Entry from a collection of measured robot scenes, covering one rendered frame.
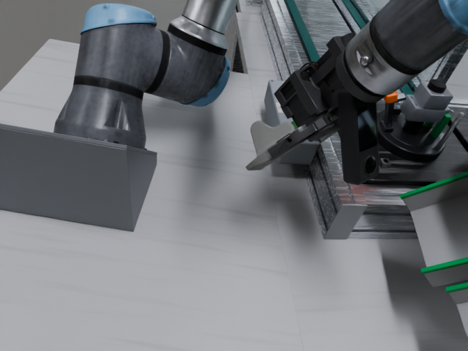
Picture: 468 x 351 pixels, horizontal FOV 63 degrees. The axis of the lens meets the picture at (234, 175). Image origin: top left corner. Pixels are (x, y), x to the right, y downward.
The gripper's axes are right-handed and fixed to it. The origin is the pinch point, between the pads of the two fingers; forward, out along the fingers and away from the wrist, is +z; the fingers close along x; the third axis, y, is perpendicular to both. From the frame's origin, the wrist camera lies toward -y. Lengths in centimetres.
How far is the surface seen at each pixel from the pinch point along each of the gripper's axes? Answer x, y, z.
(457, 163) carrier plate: -33.9, -15.1, -2.5
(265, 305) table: 10.2, -18.5, 9.7
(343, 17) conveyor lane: -75, 39, 28
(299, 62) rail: -33.3, 22.8, 17.1
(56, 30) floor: -41, 179, 195
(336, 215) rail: -6.8, -12.0, 4.3
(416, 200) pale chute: -12.0, -15.4, -7.0
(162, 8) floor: -130, 186, 195
